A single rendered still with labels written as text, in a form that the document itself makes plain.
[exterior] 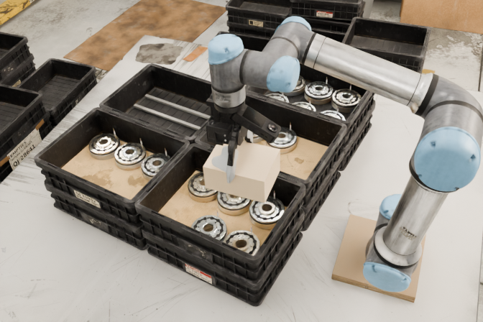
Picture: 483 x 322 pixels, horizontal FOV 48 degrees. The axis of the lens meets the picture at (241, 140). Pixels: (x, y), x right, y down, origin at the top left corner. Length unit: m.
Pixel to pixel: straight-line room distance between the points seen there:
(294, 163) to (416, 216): 0.61
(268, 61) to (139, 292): 0.83
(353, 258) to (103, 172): 0.83
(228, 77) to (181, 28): 3.03
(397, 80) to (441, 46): 2.83
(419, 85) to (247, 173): 0.44
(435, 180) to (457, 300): 0.61
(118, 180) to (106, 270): 0.28
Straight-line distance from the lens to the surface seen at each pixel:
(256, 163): 1.33
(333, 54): 1.20
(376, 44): 3.00
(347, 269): 1.63
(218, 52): 1.12
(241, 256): 1.40
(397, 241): 1.33
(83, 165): 1.86
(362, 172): 1.93
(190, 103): 2.02
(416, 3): 4.20
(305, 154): 1.78
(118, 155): 1.81
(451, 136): 1.09
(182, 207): 1.65
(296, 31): 1.22
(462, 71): 3.80
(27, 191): 2.04
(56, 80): 3.14
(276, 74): 1.10
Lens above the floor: 2.05
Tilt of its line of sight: 42 degrees down
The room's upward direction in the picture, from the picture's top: 4 degrees counter-clockwise
